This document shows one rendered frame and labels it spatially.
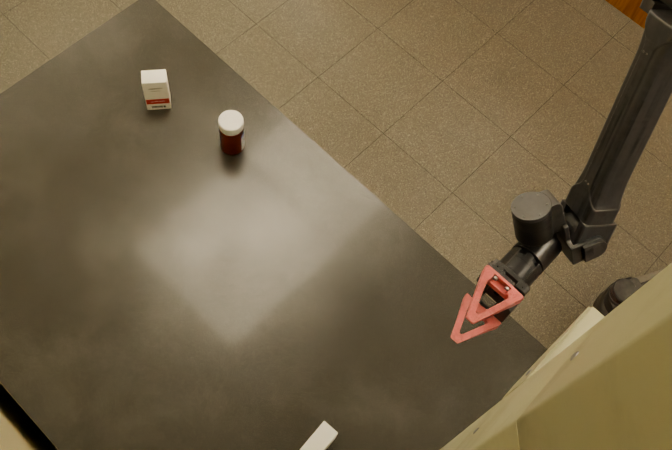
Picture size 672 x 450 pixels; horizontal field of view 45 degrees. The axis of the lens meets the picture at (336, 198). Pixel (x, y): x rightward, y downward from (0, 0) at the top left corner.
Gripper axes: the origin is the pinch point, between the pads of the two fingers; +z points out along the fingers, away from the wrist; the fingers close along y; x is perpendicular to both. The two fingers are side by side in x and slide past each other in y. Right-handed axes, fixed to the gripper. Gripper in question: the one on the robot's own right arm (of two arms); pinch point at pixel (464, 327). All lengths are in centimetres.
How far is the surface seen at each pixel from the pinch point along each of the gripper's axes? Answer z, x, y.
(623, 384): 24, 10, 70
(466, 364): -5.5, 3.6, -26.2
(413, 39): -116, -85, -120
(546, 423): 24, 10, 58
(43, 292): 37, -57, -26
